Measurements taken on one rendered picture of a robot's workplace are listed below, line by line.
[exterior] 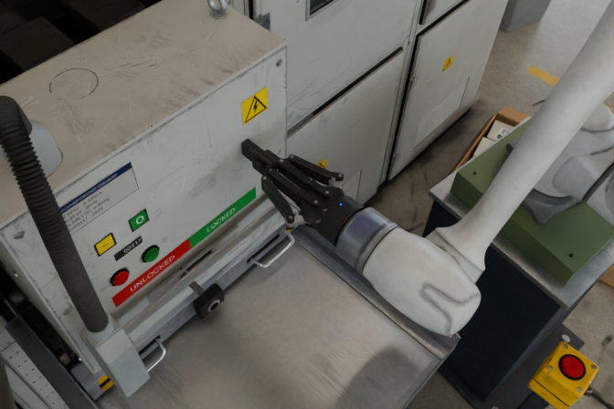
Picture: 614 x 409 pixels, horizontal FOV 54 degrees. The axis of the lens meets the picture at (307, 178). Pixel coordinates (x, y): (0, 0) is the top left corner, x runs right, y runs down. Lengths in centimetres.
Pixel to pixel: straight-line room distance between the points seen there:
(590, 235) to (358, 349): 65
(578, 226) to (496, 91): 160
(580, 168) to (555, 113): 53
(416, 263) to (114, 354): 45
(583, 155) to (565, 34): 221
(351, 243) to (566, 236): 78
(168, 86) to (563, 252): 100
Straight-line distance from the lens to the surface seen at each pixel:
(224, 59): 92
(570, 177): 144
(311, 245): 134
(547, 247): 151
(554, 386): 128
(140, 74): 92
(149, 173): 88
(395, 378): 123
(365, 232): 86
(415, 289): 83
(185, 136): 89
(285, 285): 129
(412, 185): 257
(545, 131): 90
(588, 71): 89
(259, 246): 127
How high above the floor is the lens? 199
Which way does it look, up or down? 52 degrees down
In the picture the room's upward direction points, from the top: 3 degrees clockwise
